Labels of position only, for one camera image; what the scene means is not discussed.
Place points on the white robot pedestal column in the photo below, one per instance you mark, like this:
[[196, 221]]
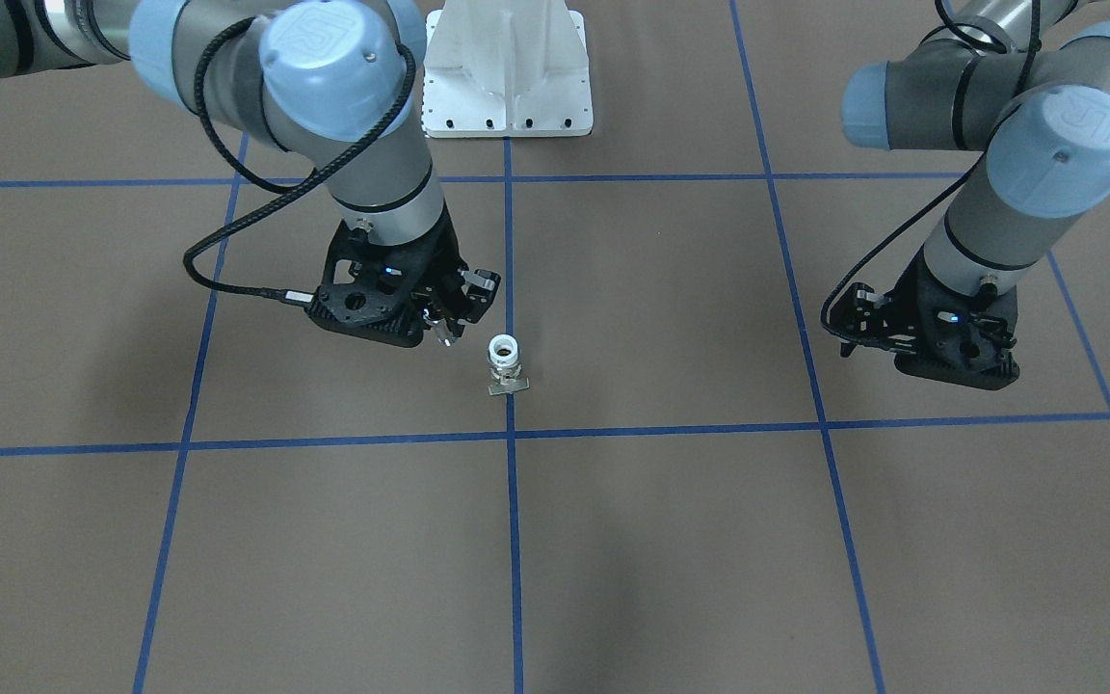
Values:
[[507, 69]]

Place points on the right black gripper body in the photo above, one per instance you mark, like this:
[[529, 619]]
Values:
[[446, 267]]

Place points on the chrome threaded pipe fitting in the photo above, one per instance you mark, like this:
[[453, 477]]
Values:
[[446, 333]]

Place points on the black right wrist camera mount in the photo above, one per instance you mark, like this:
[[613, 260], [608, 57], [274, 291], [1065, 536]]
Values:
[[339, 303]]

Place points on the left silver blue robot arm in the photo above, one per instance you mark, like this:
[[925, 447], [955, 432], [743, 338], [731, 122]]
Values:
[[1039, 120]]

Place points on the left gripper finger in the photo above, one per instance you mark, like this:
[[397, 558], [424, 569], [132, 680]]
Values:
[[876, 339], [859, 308]]

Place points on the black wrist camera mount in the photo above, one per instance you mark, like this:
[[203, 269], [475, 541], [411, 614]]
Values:
[[980, 369], [339, 303]]

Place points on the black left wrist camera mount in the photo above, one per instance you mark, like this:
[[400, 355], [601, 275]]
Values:
[[980, 369]]

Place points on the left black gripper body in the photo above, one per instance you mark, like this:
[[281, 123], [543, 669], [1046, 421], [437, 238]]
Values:
[[910, 285]]

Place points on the white chrome PPR valve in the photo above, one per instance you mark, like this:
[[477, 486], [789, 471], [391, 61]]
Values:
[[504, 356]]

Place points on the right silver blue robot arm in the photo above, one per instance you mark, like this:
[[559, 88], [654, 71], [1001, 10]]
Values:
[[295, 96]]

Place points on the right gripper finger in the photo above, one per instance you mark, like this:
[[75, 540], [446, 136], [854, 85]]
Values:
[[433, 310], [481, 289]]

